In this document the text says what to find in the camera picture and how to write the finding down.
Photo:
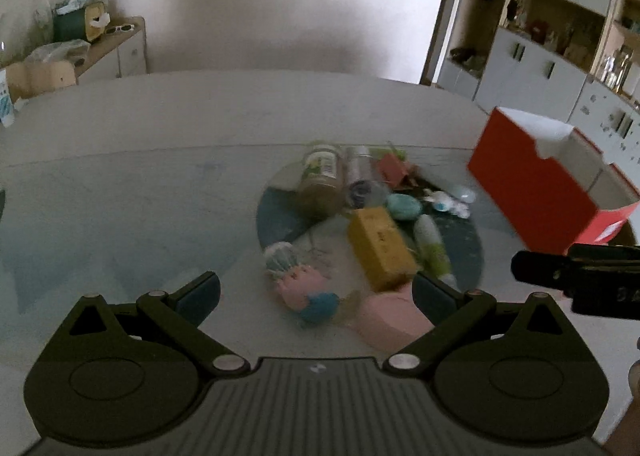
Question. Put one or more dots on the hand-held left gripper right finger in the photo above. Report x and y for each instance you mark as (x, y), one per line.
(430, 298)

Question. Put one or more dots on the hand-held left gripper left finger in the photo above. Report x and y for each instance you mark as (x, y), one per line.
(200, 293)

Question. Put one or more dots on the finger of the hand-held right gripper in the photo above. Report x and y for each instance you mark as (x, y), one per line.
(540, 267)
(605, 252)

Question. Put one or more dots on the pink box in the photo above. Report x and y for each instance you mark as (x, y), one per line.
(395, 321)

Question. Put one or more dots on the white and green tube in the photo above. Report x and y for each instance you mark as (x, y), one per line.
(431, 246)

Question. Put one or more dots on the red cardboard box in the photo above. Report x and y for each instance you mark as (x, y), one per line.
(525, 186)

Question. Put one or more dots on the white teal round toy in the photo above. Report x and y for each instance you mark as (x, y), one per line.
(280, 256)

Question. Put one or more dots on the small white figurine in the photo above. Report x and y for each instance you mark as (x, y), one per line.
(445, 202)

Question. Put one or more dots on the pink and blue plush toy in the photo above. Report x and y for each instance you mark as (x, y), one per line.
(307, 293)

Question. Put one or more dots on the glass jar with green lid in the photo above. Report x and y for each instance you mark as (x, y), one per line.
(320, 181)

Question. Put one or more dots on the white sideboard cabinet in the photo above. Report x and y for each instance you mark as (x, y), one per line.
(125, 56)

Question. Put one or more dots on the blue white packet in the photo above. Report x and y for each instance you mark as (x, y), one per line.
(5, 101)

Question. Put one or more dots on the white sunglasses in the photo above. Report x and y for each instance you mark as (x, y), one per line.
(119, 28)

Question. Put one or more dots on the clear plastic bag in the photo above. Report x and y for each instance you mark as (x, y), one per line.
(55, 52)

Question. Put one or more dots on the yellow tissue box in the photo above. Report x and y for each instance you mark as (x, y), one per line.
(97, 21)

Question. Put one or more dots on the green tissue box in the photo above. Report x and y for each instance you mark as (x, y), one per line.
(70, 26)

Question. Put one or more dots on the white wall cabinet unit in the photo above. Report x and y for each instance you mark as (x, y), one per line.
(540, 66)

